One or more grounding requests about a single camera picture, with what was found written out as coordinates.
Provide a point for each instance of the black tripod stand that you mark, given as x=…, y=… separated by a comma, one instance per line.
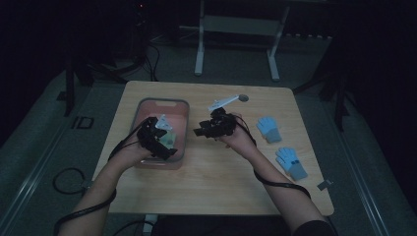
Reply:
x=69, y=95
x=339, y=105

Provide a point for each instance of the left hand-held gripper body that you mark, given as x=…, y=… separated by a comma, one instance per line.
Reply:
x=147, y=131

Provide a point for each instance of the black rectangular floor bracket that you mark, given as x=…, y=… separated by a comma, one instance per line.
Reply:
x=82, y=122

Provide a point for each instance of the person's right hand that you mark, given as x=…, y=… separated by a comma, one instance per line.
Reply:
x=244, y=141

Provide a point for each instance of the round grey table grommet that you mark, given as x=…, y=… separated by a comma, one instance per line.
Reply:
x=244, y=98

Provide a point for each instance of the metal floor rail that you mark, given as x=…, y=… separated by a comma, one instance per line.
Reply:
x=364, y=183
x=29, y=183

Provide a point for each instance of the white table leg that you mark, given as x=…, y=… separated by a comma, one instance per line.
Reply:
x=149, y=223

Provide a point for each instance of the blue glove with dark dots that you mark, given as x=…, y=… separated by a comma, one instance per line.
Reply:
x=290, y=162

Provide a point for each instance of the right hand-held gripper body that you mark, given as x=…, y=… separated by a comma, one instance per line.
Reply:
x=224, y=126

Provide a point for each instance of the person's dark clothing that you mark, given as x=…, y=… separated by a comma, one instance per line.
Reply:
x=223, y=227

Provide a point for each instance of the white metal stand frame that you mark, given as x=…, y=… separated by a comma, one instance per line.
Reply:
x=241, y=24

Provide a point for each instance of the plain blue glove grey cuff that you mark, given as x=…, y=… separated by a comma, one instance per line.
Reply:
x=268, y=129

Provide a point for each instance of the pink bin with grey rim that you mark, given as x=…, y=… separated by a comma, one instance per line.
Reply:
x=178, y=113

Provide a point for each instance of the green glove with blue print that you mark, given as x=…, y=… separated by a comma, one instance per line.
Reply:
x=168, y=139

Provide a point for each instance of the person's left hand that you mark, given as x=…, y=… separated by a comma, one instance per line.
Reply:
x=132, y=154

